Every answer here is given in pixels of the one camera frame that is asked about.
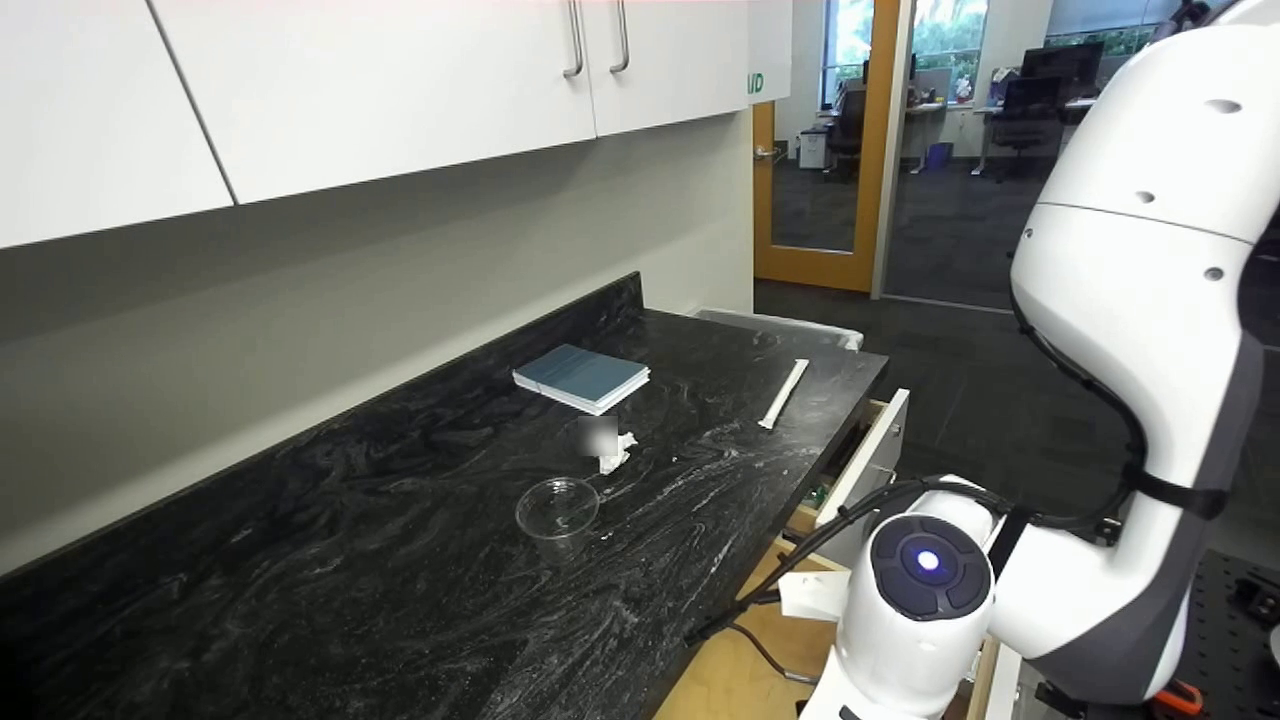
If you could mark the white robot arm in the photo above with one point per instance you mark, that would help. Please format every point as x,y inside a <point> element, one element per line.
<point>1131,279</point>

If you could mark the white drawer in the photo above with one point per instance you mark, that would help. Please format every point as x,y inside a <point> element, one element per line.
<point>866,471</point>
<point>733,683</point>

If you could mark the blue book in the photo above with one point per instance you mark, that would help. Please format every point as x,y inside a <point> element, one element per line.
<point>582,376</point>

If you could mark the grey trash bin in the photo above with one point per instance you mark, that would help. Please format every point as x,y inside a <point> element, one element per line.
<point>789,326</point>

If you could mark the crumpled white paper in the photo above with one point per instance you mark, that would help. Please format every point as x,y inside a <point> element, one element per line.
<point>611,450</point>

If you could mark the white stick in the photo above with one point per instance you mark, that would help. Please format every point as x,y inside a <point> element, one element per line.
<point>781,395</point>

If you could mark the clear glass bowl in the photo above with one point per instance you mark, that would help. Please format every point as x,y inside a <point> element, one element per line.
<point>558,509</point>

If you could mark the white upper cabinet right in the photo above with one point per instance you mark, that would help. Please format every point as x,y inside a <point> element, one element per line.
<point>688,63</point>

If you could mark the white cabinet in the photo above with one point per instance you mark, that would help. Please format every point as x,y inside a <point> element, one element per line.
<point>320,93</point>
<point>688,63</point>
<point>93,122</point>

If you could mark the white upper cabinet middle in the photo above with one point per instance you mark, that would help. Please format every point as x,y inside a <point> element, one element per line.
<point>320,93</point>

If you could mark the white upper cabinet left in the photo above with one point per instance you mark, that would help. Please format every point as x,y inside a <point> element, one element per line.
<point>93,122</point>

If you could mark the black orange clamp lower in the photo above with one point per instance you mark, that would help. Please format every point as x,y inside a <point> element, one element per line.
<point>1173,702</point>

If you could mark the wooden door frame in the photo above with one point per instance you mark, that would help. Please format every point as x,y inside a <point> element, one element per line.
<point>857,266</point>

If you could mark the silver cabinet handle right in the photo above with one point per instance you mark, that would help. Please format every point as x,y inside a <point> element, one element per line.
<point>621,38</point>

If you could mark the silver cabinet handle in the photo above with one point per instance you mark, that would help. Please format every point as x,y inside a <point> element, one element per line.
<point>574,41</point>
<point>621,38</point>

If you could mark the silver cabinet handle left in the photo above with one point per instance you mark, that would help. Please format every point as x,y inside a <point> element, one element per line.
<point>574,41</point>

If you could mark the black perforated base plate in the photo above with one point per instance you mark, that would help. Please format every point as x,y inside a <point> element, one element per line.
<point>1230,657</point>

